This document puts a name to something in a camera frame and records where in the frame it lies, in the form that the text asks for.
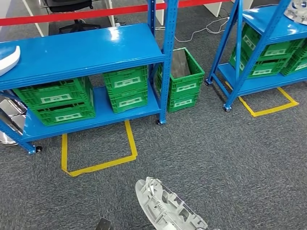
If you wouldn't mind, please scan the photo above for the grey plastic wheel cover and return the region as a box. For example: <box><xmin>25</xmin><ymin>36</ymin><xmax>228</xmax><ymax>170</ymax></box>
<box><xmin>135</xmin><ymin>176</ymin><xmax>209</xmax><ymax>230</ymax></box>

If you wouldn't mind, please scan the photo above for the blue metal shelf rack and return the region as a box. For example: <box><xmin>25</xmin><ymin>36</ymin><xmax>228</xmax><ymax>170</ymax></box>
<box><xmin>205</xmin><ymin>0</ymin><xmax>307</xmax><ymax>112</ymax></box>
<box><xmin>0</xmin><ymin>0</ymin><xmax>179</xmax><ymax>155</ymax></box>

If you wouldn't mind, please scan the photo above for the white curved trim part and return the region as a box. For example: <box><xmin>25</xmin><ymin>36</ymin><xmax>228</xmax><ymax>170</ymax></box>
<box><xmin>0</xmin><ymin>45</ymin><xmax>21</xmax><ymax>77</ymax></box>

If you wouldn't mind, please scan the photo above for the green plastic crate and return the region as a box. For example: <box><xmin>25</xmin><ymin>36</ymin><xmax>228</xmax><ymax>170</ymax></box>
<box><xmin>31</xmin><ymin>101</ymin><xmax>96</xmax><ymax>127</ymax></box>
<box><xmin>240</xmin><ymin>23</ymin><xmax>305</xmax><ymax>61</ymax></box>
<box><xmin>156</xmin><ymin>47</ymin><xmax>206</xmax><ymax>102</ymax></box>
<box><xmin>13</xmin><ymin>76</ymin><xmax>94</xmax><ymax>110</ymax></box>
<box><xmin>166</xmin><ymin>92</ymin><xmax>200</xmax><ymax>113</ymax></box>
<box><xmin>281</xmin><ymin>54</ymin><xmax>307</xmax><ymax>77</ymax></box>
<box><xmin>109</xmin><ymin>89</ymin><xmax>149</xmax><ymax>114</ymax></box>
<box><xmin>291</xmin><ymin>39</ymin><xmax>307</xmax><ymax>64</ymax></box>
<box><xmin>229</xmin><ymin>47</ymin><xmax>292</xmax><ymax>79</ymax></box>
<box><xmin>102</xmin><ymin>65</ymin><xmax>149</xmax><ymax>97</ymax></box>

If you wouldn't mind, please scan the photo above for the yellow floor tape square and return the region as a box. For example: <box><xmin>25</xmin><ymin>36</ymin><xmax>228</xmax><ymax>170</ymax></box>
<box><xmin>225</xmin><ymin>80</ymin><xmax>299</xmax><ymax>118</ymax></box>

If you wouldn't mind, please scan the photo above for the red barrier tape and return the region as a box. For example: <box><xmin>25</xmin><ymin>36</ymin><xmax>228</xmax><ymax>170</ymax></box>
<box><xmin>0</xmin><ymin>0</ymin><xmax>231</xmax><ymax>27</ymax></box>

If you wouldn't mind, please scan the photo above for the black mesh office chair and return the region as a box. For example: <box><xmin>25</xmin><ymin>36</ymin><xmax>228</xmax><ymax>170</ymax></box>
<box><xmin>43</xmin><ymin>0</ymin><xmax>101</xmax><ymax>34</ymax></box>

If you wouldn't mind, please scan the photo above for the white floor cable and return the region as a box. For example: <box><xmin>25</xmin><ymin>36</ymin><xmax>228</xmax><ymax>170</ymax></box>
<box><xmin>154</xmin><ymin>16</ymin><xmax>230</xmax><ymax>43</ymax></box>

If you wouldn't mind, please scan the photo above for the chrome stanchion post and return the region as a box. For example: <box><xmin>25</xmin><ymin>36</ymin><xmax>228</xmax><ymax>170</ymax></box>
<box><xmin>0</xmin><ymin>90</ymin><xmax>28</xmax><ymax>147</ymax></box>

